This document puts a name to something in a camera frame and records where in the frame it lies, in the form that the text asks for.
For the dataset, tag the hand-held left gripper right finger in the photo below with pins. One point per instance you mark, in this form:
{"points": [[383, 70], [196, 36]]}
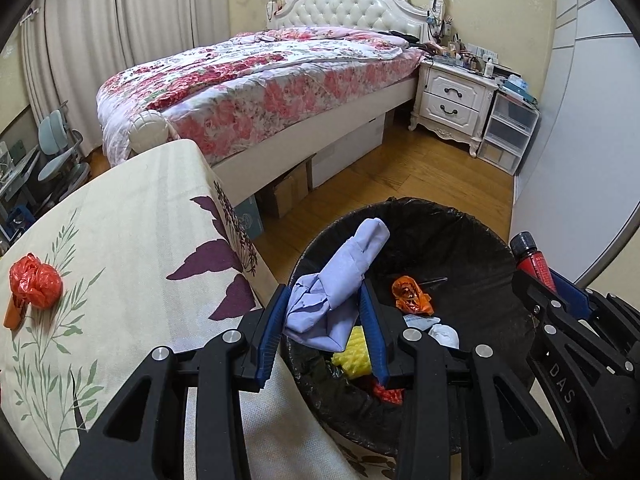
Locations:
{"points": [[372, 340]]}

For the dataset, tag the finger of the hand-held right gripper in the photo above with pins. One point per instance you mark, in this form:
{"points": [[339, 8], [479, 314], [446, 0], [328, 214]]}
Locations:
{"points": [[572, 292], [540, 295]]}

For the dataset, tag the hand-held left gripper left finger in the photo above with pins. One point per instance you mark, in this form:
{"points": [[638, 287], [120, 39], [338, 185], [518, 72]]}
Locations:
{"points": [[272, 330]]}

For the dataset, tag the yellow foam fruit net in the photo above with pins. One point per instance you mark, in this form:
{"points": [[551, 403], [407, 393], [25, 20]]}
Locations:
{"points": [[355, 355]]}

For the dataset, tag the red bottle with black cap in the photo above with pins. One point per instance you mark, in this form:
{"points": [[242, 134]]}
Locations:
{"points": [[535, 260]]}

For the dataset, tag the orange snack wrapper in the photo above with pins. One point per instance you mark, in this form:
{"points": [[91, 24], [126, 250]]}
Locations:
{"points": [[410, 295]]}

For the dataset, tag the white tissue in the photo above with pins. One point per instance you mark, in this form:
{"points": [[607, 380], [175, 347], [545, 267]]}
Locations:
{"points": [[445, 335]]}

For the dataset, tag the bin with black liner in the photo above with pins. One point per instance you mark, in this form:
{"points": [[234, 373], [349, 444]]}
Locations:
{"points": [[475, 260]]}

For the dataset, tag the lavender cloth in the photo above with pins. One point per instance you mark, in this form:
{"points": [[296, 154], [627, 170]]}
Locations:
{"points": [[345, 270]]}

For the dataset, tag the light blue packet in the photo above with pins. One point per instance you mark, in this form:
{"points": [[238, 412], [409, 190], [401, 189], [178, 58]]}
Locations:
{"points": [[420, 321]]}

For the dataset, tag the red foam fruit net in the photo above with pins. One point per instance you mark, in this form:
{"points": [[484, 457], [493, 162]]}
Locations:
{"points": [[385, 394]]}

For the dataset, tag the teal flat box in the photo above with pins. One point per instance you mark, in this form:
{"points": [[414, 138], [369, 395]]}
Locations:
{"points": [[250, 217]]}

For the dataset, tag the brown cardboard box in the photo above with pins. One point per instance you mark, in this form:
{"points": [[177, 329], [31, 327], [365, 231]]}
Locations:
{"points": [[287, 190]]}

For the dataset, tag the white wardrobe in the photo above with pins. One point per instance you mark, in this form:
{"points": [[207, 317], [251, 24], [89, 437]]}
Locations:
{"points": [[590, 135]]}

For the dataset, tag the cream floral tablecloth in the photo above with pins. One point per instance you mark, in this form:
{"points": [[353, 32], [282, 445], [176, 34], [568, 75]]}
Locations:
{"points": [[125, 260]]}

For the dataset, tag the clear plastic drawer unit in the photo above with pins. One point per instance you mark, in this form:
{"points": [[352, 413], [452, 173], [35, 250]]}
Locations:
{"points": [[507, 130]]}

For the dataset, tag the white cardboard box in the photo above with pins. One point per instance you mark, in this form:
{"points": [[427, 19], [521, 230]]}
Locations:
{"points": [[350, 150]]}

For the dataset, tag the white nightstand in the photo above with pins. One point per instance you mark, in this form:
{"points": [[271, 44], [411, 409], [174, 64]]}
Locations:
{"points": [[455, 105]]}

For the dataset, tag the light blue tissue pack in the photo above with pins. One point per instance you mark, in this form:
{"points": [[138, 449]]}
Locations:
{"points": [[515, 85]]}

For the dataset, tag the red plastic bag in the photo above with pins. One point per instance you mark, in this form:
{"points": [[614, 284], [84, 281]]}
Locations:
{"points": [[37, 280]]}

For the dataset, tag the assorted small nightstand items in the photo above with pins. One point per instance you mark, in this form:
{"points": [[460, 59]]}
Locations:
{"points": [[465, 52]]}

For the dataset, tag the pink floral blanket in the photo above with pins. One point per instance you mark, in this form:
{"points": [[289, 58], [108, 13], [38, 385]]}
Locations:
{"points": [[250, 75]]}

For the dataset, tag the blue plastic crate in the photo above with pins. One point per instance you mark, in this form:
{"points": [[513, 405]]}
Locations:
{"points": [[12, 222]]}

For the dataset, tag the grey-blue desk chair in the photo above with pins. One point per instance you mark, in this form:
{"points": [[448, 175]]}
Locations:
{"points": [[55, 145]]}

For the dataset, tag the study desk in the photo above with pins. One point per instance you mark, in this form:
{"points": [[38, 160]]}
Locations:
{"points": [[17, 175]]}

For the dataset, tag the white bed with tufted headboard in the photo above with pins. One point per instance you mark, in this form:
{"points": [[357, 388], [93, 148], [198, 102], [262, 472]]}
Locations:
{"points": [[345, 10]]}

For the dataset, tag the beige curtain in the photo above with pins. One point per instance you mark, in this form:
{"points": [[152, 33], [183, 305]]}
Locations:
{"points": [[150, 20]]}

